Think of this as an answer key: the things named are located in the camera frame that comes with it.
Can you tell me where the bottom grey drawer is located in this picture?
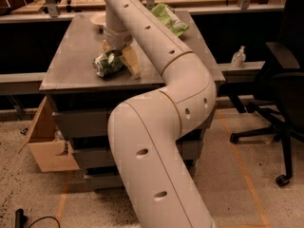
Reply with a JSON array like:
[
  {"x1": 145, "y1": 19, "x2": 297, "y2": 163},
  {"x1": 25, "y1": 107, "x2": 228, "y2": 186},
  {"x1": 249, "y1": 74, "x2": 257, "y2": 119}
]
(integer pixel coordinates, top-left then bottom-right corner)
[{"x1": 84, "y1": 165, "x2": 197, "y2": 191}]

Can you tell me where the grey metal rail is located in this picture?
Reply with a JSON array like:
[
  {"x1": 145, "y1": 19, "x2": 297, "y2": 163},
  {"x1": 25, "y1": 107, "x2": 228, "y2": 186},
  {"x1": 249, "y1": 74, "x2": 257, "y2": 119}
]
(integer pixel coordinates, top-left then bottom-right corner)
[{"x1": 0, "y1": 61, "x2": 264, "y2": 95}]

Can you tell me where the black cable with plug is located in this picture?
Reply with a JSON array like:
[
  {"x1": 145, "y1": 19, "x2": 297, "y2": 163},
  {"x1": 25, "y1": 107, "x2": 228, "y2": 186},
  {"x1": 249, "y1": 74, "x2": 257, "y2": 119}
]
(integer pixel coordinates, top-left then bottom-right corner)
[{"x1": 14, "y1": 208, "x2": 61, "y2": 228}]

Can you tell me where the middle grey drawer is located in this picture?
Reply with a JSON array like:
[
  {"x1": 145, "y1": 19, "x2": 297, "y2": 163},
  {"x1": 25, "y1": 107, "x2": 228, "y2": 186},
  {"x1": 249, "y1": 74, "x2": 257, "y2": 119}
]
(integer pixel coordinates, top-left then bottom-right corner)
[{"x1": 72, "y1": 137, "x2": 202, "y2": 169}]

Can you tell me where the grey drawer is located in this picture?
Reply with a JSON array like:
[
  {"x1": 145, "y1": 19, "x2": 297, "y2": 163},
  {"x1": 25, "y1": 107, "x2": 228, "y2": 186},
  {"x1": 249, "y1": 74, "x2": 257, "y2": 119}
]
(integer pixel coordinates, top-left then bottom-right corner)
[
  {"x1": 72, "y1": 137, "x2": 202, "y2": 169},
  {"x1": 84, "y1": 165, "x2": 197, "y2": 191},
  {"x1": 53, "y1": 100, "x2": 211, "y2": 141}
]

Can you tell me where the open cardboard box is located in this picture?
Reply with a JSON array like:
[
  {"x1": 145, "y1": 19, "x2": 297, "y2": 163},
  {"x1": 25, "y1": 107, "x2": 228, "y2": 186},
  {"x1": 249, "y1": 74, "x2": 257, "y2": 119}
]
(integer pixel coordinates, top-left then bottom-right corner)
[{"x1": 18, "y1": 98, "x2": 79, "y2": 172}]

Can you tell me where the white ceramic bowl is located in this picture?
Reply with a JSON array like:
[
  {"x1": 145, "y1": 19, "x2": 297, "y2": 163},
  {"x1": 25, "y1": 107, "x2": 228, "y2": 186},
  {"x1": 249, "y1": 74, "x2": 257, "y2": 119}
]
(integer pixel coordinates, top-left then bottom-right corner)
[{"x1": 90, "y1": 12, "x2": 105, "y2": 29}]

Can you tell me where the green chip bag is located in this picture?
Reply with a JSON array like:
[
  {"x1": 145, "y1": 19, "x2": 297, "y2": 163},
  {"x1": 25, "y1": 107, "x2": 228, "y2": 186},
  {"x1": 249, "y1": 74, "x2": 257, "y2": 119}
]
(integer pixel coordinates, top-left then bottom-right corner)
[{"x1": 151, "y1": 3, "x2": 189, "y2": 37}]

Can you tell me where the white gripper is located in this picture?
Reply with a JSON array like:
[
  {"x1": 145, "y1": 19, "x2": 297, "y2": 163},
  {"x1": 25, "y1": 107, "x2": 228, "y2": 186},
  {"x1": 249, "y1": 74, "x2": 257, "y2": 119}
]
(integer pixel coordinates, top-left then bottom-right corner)
[{"x1": 102, "y1": 26, "x2": 141, "y2": 79}]

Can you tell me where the grey drawer cabinet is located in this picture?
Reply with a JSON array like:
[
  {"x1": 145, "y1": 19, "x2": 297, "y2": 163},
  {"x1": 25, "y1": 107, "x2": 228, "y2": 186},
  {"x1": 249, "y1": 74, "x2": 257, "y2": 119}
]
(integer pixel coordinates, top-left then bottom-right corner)
[{"x1": 39, "y1": 9, "x2": 226, "y2": 192}]

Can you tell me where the top grey drawer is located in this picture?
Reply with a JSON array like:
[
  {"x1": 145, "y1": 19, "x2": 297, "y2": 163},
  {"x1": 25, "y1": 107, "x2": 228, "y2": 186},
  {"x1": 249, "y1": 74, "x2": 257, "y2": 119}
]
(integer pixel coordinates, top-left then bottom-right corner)
[{"x1": 53, "y1": 100, "x2": 211, "y2": 141}]

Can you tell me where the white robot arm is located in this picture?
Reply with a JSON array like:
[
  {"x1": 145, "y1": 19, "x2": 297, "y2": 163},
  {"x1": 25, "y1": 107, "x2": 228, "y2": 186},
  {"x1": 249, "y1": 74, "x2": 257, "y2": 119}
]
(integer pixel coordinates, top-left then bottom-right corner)
[{"x1": 105, "y1": 0, "x2": 216, "y2": 228}]

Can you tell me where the black office chair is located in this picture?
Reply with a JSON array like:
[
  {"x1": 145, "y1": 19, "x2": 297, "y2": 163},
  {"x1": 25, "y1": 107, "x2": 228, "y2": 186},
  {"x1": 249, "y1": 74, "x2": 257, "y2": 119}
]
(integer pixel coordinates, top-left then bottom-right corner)
[{"x1": 230, "y1": 0, "x2": 304, "y2": 187}]

